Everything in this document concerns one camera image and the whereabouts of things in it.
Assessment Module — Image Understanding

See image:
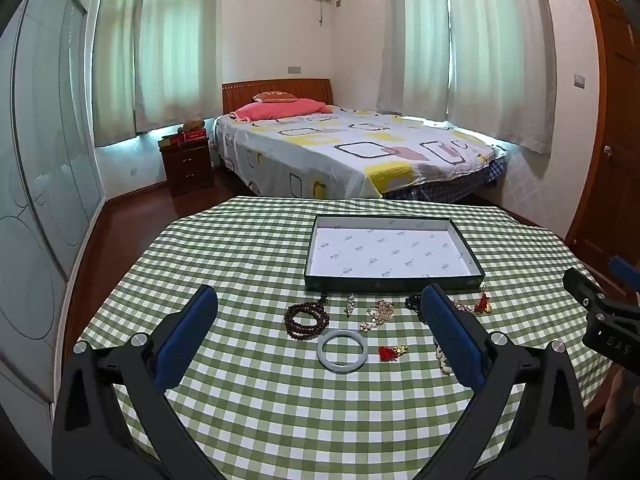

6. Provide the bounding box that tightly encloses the wooden headboard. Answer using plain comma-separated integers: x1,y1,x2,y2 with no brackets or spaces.
221,78,333,115

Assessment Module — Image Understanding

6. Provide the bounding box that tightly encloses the frosted glass wardrobe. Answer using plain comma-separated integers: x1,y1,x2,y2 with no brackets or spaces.
0,0,109,411

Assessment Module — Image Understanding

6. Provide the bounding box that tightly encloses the shallow green cardboard tray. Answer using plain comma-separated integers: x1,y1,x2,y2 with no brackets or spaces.
303,214,487,295

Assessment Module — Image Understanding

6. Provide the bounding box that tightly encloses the cream pearl bracelet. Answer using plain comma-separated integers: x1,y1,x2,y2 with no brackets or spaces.
432,337,454,376

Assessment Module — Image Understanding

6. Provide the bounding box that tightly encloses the blue plaid bed sheet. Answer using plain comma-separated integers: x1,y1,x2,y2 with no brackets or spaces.
382,154,507,205

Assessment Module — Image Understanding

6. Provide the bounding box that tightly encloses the white sheer curtain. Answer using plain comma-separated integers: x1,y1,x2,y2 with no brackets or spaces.
444,0,559,156
376,0,452,121
134,0,232,134
92,0,147,149

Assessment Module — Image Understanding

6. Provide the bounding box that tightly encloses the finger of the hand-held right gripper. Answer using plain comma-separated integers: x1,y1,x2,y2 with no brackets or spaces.
608,255,640,306
562,267,608,308

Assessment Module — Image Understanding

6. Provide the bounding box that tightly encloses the dark blue bead bracelet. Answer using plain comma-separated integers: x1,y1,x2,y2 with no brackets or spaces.
404,295,426,324

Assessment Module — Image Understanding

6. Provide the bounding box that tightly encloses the green checkered tablecloth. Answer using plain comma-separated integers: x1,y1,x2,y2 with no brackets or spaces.
65,196,619,480

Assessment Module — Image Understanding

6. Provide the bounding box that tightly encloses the small orange cushion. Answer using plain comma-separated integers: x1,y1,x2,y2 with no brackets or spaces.
252,91,296,105

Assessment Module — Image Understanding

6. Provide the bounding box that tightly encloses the dark red bead bracelet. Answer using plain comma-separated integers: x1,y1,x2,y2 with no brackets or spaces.
284,294,330,339

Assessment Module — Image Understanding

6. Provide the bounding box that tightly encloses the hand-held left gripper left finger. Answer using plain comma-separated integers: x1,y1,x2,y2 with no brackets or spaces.
52,284,222,480

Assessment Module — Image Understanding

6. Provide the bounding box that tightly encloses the pink pillow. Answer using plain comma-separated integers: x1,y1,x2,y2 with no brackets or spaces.
234,99,335,122

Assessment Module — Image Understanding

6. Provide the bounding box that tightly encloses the dark wooden nightstand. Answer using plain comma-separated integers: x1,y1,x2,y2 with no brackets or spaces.
158,136,214,198

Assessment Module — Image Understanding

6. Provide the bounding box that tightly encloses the rose gold pearl brooch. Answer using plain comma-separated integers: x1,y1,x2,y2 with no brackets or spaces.
360,299,396,334

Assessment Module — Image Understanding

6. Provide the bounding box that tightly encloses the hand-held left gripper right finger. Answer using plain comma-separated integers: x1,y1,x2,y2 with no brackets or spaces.
414,283,591,480

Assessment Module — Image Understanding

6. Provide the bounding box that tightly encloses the brown wooden door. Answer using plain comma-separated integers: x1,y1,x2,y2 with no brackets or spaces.
564,0,640,292

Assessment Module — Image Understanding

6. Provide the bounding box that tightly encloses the bed with patterned sheet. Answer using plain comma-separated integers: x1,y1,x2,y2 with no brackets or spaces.
212,78,509,205

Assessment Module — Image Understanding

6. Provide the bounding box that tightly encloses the red charm with gold chain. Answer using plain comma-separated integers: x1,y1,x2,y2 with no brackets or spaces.
452,285,494,315

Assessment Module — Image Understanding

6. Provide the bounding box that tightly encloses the pale jade bangle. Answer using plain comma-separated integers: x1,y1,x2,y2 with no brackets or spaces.
317,328,370,374

